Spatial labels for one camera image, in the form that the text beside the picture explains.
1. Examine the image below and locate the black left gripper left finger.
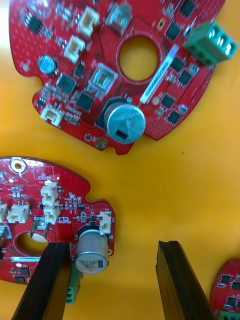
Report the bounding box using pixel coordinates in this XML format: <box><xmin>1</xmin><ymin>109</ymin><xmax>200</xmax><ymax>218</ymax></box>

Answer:
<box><xmin>11</xmin><ymin>241</ymin><xmax>74</xmax><ymax>320</ymax></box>

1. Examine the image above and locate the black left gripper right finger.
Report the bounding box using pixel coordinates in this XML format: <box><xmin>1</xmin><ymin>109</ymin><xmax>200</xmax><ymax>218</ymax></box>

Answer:
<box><xmin>156</xmin><ymin>240</ymin><xmax>216</xmax><ymax>320</ymax></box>

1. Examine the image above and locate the round red circuit board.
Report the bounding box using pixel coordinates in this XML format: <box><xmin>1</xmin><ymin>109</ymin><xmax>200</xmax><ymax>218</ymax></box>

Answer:
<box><xmin>209</xmin><ymin>259</ymin><xmax>240</xmax><ymax>320</ymax></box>
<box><xmin>8</xmin><ymin>0</ymin><xmax>240</xmax><ymax>156</ymax></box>
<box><xmin>0</xmin><ymin>156</ymin><xmax>117</xmax><ymax>305</ymax></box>

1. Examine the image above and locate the yellow-orange plastic bin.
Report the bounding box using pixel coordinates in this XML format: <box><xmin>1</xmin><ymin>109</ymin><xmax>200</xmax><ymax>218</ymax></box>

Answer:
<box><xmin>0</xmin><ymin>0</ymin><xmax>240</xmax><ymax>320</ymax></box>

